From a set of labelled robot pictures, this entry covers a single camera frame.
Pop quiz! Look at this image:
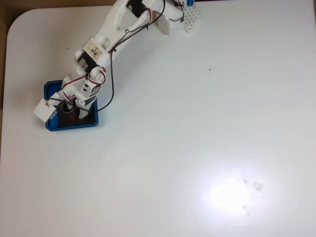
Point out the red tape roll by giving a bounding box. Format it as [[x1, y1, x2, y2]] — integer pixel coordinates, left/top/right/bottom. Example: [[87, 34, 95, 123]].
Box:
[[57, 100, 80, 122]]

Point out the blue square box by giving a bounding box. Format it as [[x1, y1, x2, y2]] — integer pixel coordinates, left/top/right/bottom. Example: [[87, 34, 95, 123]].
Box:
[[43, 80, 100, 132]]

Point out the black foam pad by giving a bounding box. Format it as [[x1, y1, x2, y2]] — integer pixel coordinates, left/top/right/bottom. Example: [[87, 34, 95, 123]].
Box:
[[57, 98, 97, 125]]

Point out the white perforated plate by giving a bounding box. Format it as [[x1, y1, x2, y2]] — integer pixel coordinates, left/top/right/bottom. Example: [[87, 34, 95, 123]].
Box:
[[183, 4, 201, 38]]

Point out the white camera box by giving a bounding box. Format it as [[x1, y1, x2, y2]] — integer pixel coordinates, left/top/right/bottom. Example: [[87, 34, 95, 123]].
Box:
[[33, 98, 57, 123]]

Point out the red white servo wire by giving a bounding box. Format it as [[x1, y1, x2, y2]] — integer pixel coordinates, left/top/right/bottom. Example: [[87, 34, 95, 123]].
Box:
[[46, 66, 108, 104]]

